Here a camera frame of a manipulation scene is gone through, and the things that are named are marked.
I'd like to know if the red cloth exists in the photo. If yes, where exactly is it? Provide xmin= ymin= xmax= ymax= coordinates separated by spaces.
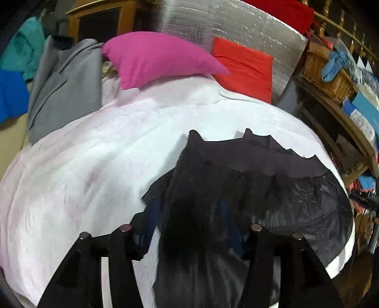
xmin=246 ymin=0 xmax=315 ymax=33

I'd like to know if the wooden side shelf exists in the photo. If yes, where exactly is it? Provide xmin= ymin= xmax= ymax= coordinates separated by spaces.
xmin=292 ymin=77 xmax=379 ymax=187

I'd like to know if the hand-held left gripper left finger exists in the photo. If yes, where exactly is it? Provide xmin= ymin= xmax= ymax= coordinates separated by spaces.
xmin=37 ymin=204 xmax=162 ymax=308

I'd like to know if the blue box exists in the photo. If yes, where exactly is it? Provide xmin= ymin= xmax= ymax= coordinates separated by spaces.
xmin=343 ymin=92 xmax=379 ymax=140

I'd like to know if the pale pink fleece blanket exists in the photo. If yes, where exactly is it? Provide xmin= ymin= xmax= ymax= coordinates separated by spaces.
xmin=0 ymin=74 xmax=356 ymax=308

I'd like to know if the wooden cabinet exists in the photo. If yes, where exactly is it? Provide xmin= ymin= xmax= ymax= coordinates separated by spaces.
xmin=65 ymin=0 xmax=154 ymax=45

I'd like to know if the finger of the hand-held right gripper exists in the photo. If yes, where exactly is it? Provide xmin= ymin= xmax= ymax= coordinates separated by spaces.
xmin=349 ymin=190 xmax=379 ymax=208

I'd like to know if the orange-red cushion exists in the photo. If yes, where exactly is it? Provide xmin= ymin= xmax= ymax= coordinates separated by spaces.
xmin=212 ymin=37 xmax=273 ymax=104

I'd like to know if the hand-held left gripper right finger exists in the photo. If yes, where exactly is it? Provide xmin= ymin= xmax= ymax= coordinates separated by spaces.
xmin=221 ymin=204 xmax=344 ymax=308

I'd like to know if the blue garment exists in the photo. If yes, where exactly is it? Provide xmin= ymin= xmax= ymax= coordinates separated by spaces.
xmin=0 ymin=69 xmax=30 ymax=125

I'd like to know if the grey coat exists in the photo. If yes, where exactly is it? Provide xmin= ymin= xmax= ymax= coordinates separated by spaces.
xmin=27 ymin=36 xmax=104 ymax=145

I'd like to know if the wicker basket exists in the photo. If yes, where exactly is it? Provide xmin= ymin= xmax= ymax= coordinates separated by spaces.
xmin=302 ymin=49 xmax=357 ymax=104

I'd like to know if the black jacket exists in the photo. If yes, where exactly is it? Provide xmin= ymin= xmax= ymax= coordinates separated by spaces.
xmin=140 ymin=129 xmax=354 ymax=308

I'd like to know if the magenta pillow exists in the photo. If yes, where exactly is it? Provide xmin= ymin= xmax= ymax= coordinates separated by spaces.
xmin=102 ymin=32 xmax=231 ymax=90

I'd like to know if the wooden spindle headboard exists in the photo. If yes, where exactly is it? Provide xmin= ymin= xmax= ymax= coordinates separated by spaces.
xmin=308 ymin=0 xmax=379 ymax=64

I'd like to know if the patterned cloth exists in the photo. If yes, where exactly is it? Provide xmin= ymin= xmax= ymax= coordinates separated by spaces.
xmin=101 ymin=61 xmax=119 ymax=79

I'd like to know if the teal garment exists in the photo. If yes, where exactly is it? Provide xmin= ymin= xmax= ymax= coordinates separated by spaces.
xmin=0 ymin=17 xmax=46 ymax=82

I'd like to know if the silver foil mat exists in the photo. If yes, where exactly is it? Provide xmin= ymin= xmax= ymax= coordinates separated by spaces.
xmin=157 ymin=0 xmax=308 ymax=104

